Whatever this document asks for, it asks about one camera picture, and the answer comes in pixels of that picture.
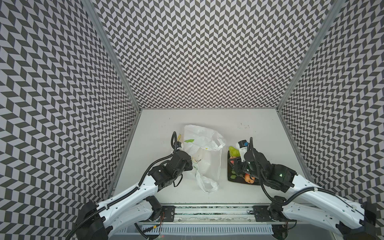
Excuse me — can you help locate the black mounting plate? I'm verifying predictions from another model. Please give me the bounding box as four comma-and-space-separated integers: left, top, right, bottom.
160, 205, 176, 223
252, 205, 275, 222

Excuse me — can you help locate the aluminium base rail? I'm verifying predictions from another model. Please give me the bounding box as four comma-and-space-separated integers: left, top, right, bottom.
125, 203, 343, 226

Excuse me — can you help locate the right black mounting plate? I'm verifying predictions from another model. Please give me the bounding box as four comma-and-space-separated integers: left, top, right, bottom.
252, 205, 275, 222

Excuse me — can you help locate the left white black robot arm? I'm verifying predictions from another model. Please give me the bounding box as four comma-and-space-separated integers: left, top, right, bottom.
66, 150, 193, 240

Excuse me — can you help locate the white vent grille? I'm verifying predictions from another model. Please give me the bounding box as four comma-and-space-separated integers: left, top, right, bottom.
115, 224, 274, 236

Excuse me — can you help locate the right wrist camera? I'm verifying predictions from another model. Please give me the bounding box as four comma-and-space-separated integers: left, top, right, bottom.
237, 140, 249, 163

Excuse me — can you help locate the white plastic bag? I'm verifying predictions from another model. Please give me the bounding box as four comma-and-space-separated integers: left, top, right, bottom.
182, 125, 226, 194

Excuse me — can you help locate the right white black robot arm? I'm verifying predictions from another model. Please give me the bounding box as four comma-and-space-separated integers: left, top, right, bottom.
228, 147, 377, 240

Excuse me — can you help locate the black square tray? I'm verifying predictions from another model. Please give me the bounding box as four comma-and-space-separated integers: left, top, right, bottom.
227, 151, 260, 186

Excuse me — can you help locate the green pear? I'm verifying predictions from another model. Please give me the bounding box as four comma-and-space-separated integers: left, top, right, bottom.
229, 146, 241, 159

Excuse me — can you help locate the orange peach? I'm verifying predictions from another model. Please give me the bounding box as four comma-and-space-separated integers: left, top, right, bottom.
244, 174, 256, 185

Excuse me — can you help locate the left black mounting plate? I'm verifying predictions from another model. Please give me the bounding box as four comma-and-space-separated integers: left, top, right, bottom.
160, 205, 176, 223

